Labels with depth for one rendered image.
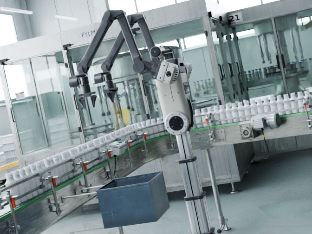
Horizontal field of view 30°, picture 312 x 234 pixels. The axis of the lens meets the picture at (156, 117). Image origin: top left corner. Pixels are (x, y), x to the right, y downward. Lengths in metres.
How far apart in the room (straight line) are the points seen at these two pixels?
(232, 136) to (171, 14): 2.33
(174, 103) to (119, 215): 0.89
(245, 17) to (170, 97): 5.12
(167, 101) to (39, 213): 1.15
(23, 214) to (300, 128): 2.61
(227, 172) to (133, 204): 3.87
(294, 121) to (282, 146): 3.94
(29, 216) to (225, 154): 4.21
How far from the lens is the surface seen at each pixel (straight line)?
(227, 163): 6.97
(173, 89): 3.72
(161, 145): 5.14
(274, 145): 8.81
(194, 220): 3.90
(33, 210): 3.10
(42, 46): 7.52
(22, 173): 3.13
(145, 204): 3.19
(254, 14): 8.73
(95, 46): 3.73
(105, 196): 3.25
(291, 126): 4.89
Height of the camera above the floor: 1.45
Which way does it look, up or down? 3 degrees down
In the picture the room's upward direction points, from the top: 12 degrees counter-clockwise
